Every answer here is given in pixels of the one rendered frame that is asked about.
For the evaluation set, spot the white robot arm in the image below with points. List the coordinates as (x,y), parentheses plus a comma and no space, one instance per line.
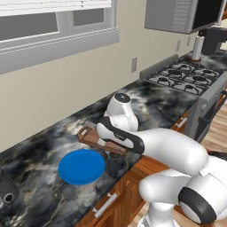
(174,147)

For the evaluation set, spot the brown wooden cutting board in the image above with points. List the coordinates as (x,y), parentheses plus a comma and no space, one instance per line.
(88,137)

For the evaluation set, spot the blue round plate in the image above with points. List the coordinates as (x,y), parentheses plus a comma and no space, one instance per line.
(81,167)

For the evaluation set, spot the wooden drawer front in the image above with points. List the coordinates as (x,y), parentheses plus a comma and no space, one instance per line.
(183,127)
(124,195)

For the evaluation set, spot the grey stove with hob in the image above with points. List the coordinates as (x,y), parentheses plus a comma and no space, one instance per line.
(189,79)

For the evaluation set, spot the grey framed window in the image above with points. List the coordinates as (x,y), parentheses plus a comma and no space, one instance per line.
(59,41)

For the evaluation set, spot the white paper towel roll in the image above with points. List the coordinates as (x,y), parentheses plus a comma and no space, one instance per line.
(197,47)

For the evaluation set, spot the grey microwave oven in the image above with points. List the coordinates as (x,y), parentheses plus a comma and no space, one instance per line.
(168,14)

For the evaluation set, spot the black coffee machine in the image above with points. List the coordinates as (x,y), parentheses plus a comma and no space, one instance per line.
(213,40)

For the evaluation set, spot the dark grey toaster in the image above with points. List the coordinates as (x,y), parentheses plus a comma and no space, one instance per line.
(7,189)

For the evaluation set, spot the grey wall socket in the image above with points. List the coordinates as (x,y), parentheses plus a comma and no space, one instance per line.
(188,41)
(178,45)
(134,65)

